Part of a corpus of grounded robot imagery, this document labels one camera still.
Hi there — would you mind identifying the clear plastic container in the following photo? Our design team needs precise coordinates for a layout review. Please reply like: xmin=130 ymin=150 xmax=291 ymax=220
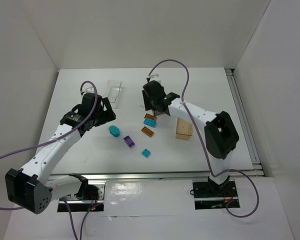
xmin=103 ymin=79 xmax=122 ymax=109

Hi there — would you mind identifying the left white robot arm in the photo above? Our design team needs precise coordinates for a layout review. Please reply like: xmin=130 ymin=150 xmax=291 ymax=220
xmin=5 ymin=92 xmax=116 ymax=214

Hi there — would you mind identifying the teal long lego brick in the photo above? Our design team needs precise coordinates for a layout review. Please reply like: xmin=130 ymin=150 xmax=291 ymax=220
xmin=143 ymin=118 xmax=157 ymax=128

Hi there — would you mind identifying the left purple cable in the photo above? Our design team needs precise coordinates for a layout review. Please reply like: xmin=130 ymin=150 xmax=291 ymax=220
xmin=0 ymin=80 xmax=101 ymax=240

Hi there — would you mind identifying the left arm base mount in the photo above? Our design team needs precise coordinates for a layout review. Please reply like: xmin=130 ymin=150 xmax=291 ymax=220
xmin=65 ymin=182 xmax=106 ymax=213

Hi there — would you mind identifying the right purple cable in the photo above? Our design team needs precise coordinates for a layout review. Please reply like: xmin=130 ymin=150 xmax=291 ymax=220
xmin=147 ymin=59 xmax=260 ymax=218

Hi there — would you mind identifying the dark smoky plastic container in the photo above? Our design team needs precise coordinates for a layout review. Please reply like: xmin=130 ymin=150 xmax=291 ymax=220
xmin=152 ymin=110 xmax=165 ymax=117

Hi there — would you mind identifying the orange translucent plastic container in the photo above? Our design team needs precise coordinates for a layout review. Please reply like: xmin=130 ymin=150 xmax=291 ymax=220
xmin=175 ymin=117 xmax=193 ymax=141

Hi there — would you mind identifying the purple lego brick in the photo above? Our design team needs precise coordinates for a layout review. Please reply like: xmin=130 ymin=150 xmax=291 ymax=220
xmin=123 ymin=135 xmax=135 ymax=149

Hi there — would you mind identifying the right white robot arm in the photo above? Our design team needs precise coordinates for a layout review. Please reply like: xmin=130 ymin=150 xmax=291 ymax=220
xmin=142 ymin=75 xmax=240 ymax=189

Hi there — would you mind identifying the small teal lego brick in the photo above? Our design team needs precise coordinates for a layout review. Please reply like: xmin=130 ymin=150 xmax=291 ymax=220
xmin=141 ymin=149 xmax=151 ymax=158

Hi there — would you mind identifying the purple cable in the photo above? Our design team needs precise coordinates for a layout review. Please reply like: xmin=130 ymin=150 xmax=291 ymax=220
xmin=0 ymin=80 xmax=101 ymax=240
xmin=147 ymin=59 xmax=260 ymax=218

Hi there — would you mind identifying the orange flat lego plate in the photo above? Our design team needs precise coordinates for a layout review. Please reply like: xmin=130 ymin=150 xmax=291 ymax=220
xmin=141 ymin=126 xmax=154 ymax=138

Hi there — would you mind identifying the aluminium front rail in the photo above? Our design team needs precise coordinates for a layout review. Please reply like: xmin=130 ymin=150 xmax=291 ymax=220
xmin=49 ymin=170 xmax=217 ymax=183

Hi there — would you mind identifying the aluminium side rail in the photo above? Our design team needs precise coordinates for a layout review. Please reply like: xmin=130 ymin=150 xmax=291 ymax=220
xmin=224 ymin=68 xmax=265 ymax=177

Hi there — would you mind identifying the teal oval lego piece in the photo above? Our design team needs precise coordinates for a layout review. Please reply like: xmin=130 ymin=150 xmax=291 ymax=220
xmin=108 ymin=125 xmax=121 ymax=138

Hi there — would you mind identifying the orange lego brick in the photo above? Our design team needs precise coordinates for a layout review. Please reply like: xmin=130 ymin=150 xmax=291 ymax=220
xmin=144 ymin=113 xmax=157 ymax=121

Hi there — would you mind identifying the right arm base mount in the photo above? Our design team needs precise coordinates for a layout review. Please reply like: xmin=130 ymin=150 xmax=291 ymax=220
xmin=189 ymin=181 xmax=240 ymax=210

